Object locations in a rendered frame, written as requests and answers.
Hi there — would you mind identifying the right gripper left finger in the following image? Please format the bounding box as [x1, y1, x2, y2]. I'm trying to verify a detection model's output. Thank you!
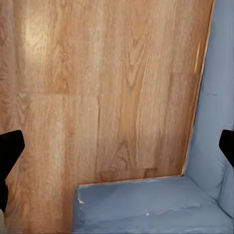
[0, 130, 25, 188]

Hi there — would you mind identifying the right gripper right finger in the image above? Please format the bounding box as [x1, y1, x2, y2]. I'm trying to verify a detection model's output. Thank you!
[219, 130, 234, 168]

